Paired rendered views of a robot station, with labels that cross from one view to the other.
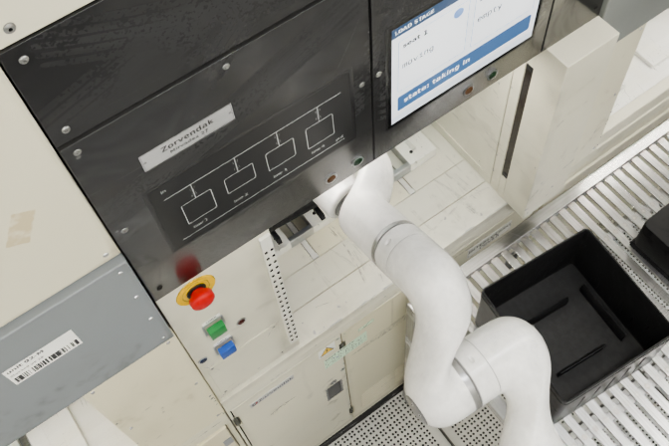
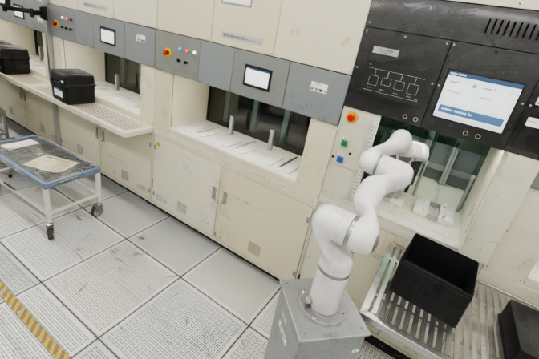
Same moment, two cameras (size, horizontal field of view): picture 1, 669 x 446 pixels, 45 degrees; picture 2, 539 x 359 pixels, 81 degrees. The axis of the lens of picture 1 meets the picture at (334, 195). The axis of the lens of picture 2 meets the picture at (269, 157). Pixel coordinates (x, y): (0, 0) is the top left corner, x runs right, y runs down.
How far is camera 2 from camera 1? 1.43 m
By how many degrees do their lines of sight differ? 55
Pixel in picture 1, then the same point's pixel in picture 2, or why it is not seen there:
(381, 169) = (421, 147)
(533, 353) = (404, 167)
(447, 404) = (369, 153)
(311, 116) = (413, 79)
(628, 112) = not seen: outside the picture
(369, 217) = not seen: hidden behind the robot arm
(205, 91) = (397, 39)
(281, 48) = (419, 44)
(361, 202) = not seen: hidden behind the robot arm
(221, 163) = (386, 70)
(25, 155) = (360, 22)
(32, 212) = (350, 38)
